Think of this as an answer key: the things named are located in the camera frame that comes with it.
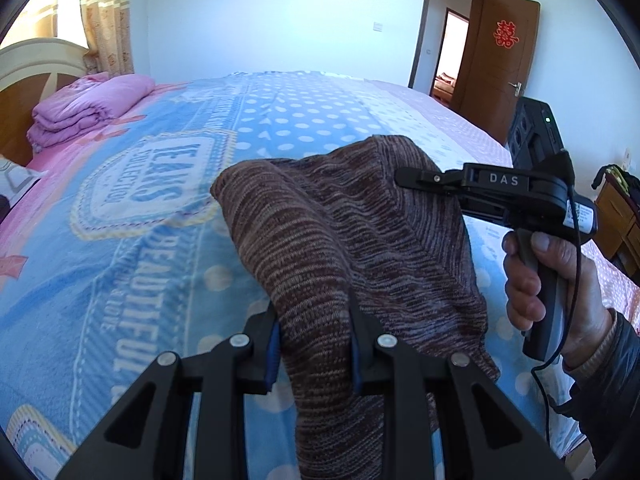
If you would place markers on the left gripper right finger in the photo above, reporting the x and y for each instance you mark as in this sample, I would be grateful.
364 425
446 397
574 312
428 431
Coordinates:
443 412

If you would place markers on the silver door handle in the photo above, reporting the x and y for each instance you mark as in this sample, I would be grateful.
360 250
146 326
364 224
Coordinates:
517 87

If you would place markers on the black camera box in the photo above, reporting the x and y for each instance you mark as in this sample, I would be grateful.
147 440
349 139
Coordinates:
534 135

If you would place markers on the dark jacket forearm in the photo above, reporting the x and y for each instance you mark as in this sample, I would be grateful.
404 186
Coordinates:
604 399

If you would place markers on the red door decoration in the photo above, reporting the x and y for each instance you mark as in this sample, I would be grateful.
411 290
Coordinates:
505 34

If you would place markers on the white patterned pillow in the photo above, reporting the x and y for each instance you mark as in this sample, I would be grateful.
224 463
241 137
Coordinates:
15 182

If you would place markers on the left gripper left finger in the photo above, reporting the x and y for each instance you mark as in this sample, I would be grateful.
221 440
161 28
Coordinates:
185 413

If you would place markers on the wooden bedside cabinet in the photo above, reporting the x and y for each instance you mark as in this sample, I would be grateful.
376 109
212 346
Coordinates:
618 236

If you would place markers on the person's right hand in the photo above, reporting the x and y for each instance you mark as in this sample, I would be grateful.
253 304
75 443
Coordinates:
591 321

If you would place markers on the cream and wood headboard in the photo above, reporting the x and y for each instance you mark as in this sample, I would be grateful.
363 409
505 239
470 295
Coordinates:
31 71

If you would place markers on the folded pink quilt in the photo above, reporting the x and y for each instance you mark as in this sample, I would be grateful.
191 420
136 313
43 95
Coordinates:
89 103

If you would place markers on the brown wooden door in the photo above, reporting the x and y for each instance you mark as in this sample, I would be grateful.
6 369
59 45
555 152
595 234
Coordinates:
482 93

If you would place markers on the brown knitted sweater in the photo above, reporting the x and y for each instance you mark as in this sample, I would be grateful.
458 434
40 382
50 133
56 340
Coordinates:
327 231

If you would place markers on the blue patterned bed blanket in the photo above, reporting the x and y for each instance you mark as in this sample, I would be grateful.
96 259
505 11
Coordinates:
118 252

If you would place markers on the yellow patterned curtain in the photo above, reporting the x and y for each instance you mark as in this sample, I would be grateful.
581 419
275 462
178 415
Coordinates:
102 27

